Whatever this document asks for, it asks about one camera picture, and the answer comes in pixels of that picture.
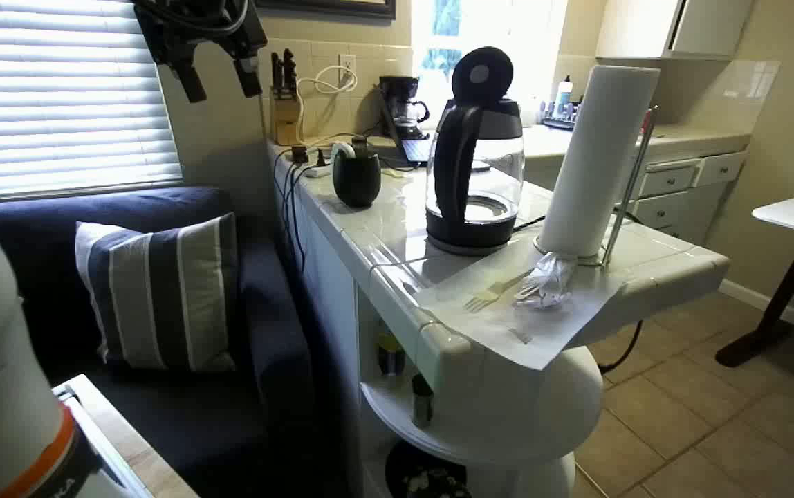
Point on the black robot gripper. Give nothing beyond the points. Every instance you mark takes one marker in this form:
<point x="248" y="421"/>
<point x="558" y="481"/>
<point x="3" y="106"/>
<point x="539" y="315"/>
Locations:
<point x="174" y="27"/>

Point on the black cup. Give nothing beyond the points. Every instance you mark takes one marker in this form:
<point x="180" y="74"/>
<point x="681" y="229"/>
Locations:
<point x="355" y="172"/>

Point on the wooden knife block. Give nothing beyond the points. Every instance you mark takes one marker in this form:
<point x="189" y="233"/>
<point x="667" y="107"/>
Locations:
<point x="286" y="106"/>

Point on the white window blinds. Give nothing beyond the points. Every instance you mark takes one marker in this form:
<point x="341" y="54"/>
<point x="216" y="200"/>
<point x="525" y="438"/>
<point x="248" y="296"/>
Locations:
<point x="82" y="106"/>

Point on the black coffee maker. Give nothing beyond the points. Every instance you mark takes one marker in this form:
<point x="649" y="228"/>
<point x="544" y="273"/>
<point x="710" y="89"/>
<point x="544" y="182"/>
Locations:
<point x="405" y="114"/>

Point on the striped grey white pillow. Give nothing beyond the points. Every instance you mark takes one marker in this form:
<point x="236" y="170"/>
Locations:
<point x="161" y="300"/>

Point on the glass electric kettle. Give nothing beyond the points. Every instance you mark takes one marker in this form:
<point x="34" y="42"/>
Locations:
<point x="474" y="177"/>

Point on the white counter shelf unit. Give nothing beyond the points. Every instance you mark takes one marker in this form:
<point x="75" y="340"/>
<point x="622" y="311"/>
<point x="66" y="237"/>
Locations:
<point x="436" y="350"/>

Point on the blue spray bottle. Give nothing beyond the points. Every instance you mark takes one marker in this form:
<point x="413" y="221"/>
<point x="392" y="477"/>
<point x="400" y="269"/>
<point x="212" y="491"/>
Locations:
<point x="564" y="101"/>

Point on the white paper sheet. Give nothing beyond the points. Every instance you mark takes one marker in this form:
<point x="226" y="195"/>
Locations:
<point x="486" y="311"/>

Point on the dark blue sofa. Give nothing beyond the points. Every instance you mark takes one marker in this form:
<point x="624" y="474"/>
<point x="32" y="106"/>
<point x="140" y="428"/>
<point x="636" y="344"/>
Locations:
<point x="245" y="433"/>

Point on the white paper towel roll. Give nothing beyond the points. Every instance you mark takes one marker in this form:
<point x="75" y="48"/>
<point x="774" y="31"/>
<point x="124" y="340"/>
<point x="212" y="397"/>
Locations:
<point x="598" y="159"/>

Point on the crumpled white paper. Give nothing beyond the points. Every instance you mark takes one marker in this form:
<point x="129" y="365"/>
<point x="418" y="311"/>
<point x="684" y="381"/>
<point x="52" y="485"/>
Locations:
<point x="547" y="283"/>

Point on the metal paper towel holder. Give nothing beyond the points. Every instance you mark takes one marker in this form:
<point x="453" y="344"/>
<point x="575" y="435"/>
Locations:
<point x="624" y="204"/>

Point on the white drawer cabinet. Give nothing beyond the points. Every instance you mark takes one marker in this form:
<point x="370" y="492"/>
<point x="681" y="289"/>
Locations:
<point x="681" y="195"/>

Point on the white side table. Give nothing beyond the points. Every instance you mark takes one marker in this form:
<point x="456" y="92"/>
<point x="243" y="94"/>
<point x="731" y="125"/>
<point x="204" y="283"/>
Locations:
<point x="770" y="327"/>

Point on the white wall cabinet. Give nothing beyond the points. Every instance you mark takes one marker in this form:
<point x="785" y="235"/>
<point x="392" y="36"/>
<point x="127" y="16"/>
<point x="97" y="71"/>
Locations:
<point x="670" y="27"/>

